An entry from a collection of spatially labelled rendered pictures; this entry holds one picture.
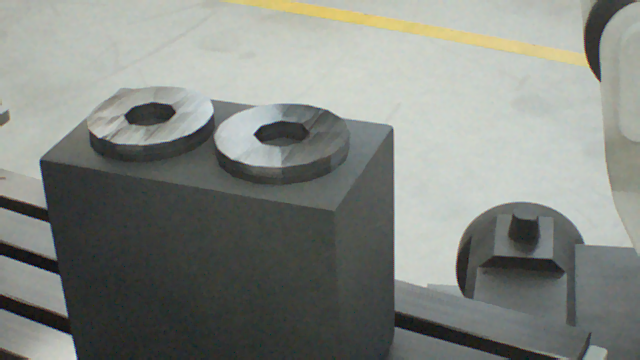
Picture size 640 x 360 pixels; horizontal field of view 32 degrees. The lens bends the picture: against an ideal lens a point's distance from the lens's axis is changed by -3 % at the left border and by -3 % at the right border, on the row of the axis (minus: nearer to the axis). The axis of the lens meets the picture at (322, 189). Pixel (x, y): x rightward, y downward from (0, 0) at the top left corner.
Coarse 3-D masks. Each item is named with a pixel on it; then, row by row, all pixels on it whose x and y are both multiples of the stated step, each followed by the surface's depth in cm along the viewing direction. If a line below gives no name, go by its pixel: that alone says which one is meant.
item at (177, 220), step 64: (128, 128) 78; (192, 128) 78; (256, 128) 78; (320, 128) 77; (384, 128) 80; (64, 192) 79; (128, 192) 76; (192, 192) 74; (256, 192) 73; (320, 192) 73; (384, 192) 80; (64, 256) 82; (128, 256) 79; (192, 256) 77; (256, 256) 75; (320, 256) 73; (384, 256) 83; (128, 320) 83; (192, 320) 80; (256, 320) 78; (320, 320) 76; (384, 320) 86
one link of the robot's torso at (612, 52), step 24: (624, 24) 112; (600, 48) 115; (624, 48) 113; (624, 72) 114; (624, 96) 116; (624, 120) 117; (624, 144) 120; (624, 168) 123; (624, 192) 127; (624, 216) 128
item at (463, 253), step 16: (496, 208) 169; (512, 208) 167; (544, 208) 168; (480, 224) 168; (560, 224) 166; (464, 240) 170; (576, 240) 166; (464, 256) 170; (464, 272) 172; (464, 288) 173
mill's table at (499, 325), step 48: (0, 192) 111; (0, 240) 104; (48, 240) 103; (0, 288) 97; (48, 288) 97; (0, 336) 91; (48, 336) 91; (432, 336) 93; (480, 336) 90; (528, 336) 89; (576, 336) 89
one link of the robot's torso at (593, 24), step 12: (588, 0) 118; (600, 0) 115; (612, 0) 114; (624, 0) 113; (636, 0) 113; (588, 12) 117; (600, 12) 115; (612, 12) 114; (588, 24) 116; (600, 24) 115; (588, 36) 117; (600, 36) 115; (588, 48) 117; (588, 60) 118; (600, 72) 118
